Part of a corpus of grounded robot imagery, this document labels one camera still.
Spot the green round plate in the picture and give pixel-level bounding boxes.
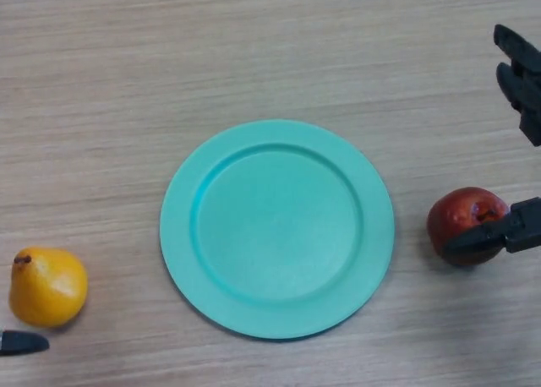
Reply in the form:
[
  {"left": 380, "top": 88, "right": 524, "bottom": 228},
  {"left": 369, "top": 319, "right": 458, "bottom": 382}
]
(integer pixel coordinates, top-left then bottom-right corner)
[{"left": 159, "top": 119, "right": 396, "bottom": 341}]

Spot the red apple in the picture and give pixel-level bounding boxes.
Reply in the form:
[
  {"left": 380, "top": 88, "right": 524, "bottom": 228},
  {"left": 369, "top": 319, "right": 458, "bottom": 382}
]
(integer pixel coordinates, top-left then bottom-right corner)
[{"left": 426, "top": 187, "right": 511, "bottom": 266}]

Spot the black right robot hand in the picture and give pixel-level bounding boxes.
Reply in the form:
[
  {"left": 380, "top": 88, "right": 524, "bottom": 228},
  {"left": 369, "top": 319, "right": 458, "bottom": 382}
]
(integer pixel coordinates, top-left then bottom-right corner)
[{"left": 444, "top": 23, "right": 541, "bottom": 259}]

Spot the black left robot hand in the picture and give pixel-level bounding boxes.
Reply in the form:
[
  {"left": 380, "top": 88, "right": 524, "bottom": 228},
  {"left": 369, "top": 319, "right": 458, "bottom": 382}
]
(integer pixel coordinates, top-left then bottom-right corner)
[{"left": 0, "top": 330, "right": 51, "bottom": 357}]

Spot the yellow pear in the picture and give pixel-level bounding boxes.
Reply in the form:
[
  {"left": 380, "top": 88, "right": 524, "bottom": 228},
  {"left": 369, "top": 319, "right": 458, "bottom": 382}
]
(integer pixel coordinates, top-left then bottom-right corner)
[{"left": 8, "top": 246, "right": 89, "bottom": 329}]

